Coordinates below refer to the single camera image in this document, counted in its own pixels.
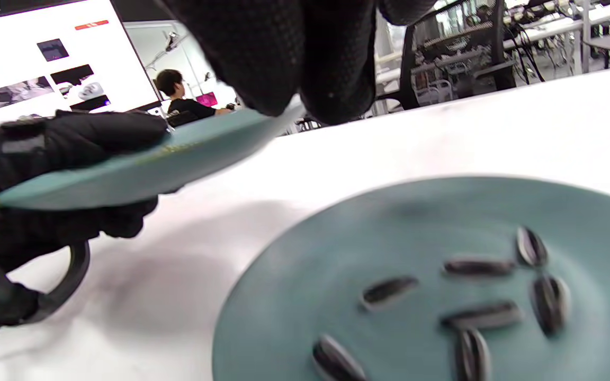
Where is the person's right hand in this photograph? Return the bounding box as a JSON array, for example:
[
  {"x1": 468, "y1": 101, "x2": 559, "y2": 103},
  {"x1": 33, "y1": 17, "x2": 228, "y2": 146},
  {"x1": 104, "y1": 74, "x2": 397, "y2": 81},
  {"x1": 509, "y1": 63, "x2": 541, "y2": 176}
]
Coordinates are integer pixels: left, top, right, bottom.
[{"x1": 162, "y1": 0, "x2": 438, "y2": 126}]

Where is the large bright screen display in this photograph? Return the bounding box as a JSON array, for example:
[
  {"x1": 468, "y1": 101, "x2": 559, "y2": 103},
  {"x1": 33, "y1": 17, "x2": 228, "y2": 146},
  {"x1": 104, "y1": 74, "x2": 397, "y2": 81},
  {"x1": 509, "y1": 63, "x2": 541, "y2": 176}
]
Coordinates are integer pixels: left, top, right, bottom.
[{"x1": 0, "y1": 0, "x2": 160, "y2": 129}]

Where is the black office chair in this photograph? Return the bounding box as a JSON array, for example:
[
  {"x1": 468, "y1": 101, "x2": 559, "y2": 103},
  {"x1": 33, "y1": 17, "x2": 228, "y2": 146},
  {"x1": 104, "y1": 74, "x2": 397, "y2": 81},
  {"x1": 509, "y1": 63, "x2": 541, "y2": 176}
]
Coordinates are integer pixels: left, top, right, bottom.
[{"x1": 398, "y1": 0, "x2": 518, "y2": 111}]

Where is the teal plate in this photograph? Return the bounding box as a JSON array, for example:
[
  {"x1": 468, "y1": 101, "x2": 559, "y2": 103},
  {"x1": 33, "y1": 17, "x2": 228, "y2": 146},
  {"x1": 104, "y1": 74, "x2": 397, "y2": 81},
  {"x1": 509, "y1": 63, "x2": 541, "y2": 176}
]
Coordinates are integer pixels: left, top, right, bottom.
[
  {"x1": 212, "y1": 176, "x2": 610, "y2": 381},
  {"x1": 0, "y1": 101, "x2": 307, "y2": 211}
]

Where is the person's left hand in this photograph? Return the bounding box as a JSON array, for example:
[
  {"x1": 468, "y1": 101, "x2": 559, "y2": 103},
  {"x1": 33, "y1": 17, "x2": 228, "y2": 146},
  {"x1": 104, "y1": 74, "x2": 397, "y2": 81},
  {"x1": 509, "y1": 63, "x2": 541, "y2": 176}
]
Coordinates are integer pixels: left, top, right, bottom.
[{"x1": 0, "y1": 108, "x2": 172, "y2": 271}]

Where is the white background desk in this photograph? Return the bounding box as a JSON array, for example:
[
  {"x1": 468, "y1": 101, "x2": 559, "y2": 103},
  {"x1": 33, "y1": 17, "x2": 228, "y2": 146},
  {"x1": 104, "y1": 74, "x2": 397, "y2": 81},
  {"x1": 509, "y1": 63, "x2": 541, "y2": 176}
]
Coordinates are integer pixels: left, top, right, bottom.
[{"x1": 504, "y1": 0, "x2": 610, "y2": 75}]

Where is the group of sunflower seeds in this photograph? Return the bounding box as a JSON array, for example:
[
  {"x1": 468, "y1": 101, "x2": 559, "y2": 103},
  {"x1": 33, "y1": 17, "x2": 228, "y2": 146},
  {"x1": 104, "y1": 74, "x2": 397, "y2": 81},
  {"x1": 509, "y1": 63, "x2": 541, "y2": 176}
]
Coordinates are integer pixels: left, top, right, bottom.
[{"x1": 312, "y1": 225, "x2": 571, "y2": 381}]

